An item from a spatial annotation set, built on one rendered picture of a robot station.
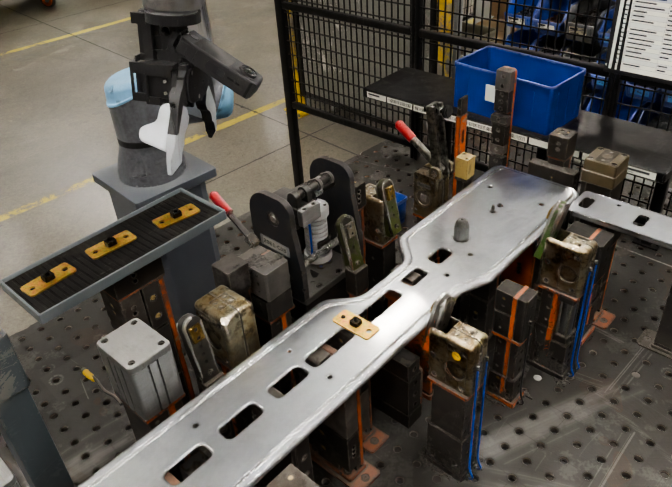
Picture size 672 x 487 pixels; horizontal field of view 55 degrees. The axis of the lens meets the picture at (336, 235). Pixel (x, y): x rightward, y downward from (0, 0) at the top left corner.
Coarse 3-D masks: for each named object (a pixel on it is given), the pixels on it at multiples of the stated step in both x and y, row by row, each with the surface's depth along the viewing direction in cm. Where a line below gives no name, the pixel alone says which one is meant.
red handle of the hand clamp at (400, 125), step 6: (396, 126) 150; (402, 126) 149; (402, 132) 150; (408, 132) 149; (408, 138) 149; (414, 138) 149; (414, 144) 149; (420, 144) 149; (420, 150) 149; (426, 150) 149; (426, 156) 148; (444, 168) 148
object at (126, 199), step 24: (192, 168) 147; (120, 192) 140; (144, 192) 140; (168, 192) 140; (192, 192) 146; (120, 216) 150; (192, 240) 152; (216, 240) 161; (168, 264) 150; (192, 264) 155; (168, 288) 154; (192, 288) 158; (192, 312) 161
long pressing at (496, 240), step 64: (512, 192) 150; (576, 192) 149; (512, 256) 131; (320, 320) 118; (384, 320) 117; (256, 384) 106; (320, 384) 105; (128, 448) 97; (192, 448) 97; (256, 448) 96
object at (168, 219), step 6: (192, 204) 122; (174, 210) 119; (180, 210) 119; (186, 210) 121; (192, 210) 121; (198, 210) 121; (162, 216) 120; (168, 216) 119; (174, 216) 118; (180, 216) 119; (186, 216) 119; (156, 222) 118; (168, 222) 118; (174, 222) 118; (162, 228) 117
